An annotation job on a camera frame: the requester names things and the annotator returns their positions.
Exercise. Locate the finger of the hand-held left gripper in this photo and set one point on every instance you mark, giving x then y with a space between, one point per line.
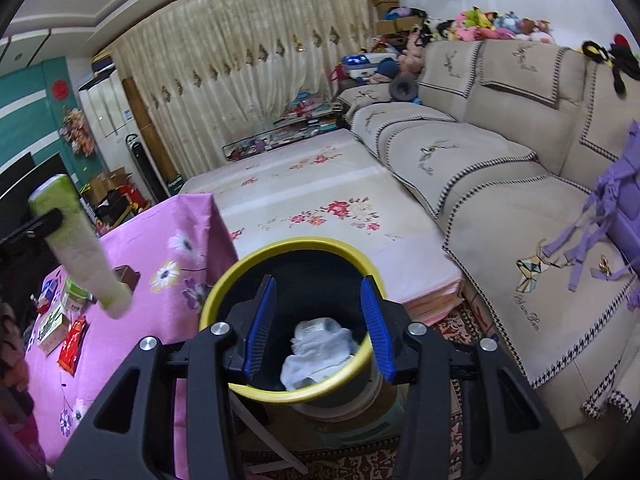
40 224

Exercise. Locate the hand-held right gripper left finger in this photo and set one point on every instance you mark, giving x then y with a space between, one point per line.
260 325

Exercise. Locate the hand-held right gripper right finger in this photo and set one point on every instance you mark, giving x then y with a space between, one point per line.
375 330

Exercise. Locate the green yogurt bottle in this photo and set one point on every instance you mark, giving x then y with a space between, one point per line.
75 240

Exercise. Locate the white foam fruit net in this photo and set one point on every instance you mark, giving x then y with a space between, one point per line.
315 360

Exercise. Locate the yellow rimmed black trash bin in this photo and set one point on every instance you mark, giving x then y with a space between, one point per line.
300 270

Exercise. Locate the dark brown wrapper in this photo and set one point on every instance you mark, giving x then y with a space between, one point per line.
126 277

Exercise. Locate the white carton box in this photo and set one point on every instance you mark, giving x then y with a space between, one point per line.
52 327

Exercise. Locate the red snack packet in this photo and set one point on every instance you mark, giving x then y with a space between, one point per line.
72 345

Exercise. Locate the large curved television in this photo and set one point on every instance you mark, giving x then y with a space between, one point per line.
25 185

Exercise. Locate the blue white tissue box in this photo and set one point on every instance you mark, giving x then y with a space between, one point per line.
49 291

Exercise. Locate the black storage box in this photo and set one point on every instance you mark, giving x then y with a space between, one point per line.
112 207

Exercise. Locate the open cardboard boxes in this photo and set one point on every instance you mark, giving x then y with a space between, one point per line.
107 182

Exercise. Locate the hanging flower decoration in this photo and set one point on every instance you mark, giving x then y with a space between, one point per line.
77 132

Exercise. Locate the pink flowered tablecloth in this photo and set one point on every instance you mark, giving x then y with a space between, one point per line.
165 240

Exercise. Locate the flowered mattress cover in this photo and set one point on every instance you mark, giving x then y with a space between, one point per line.
310 190

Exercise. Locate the person's dark patterned clothing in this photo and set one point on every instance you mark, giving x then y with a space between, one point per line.
15 385

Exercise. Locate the beige sofa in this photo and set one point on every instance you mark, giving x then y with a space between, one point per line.
500 185

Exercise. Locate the low glass table with books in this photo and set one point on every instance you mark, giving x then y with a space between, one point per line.
290 125

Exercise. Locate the grey round cushion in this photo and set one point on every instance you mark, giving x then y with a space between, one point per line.
404 89

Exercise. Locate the cream patterned curtain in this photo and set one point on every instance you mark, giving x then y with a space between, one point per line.
240 60

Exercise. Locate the blue white star bag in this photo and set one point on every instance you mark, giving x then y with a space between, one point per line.
362 62

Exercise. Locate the row of plush toys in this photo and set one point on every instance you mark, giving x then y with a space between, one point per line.
480 25

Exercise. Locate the stack of cardboard boxes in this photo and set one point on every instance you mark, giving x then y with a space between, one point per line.
390 5

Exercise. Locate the red round wall ornament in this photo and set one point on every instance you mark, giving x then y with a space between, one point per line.
60 90

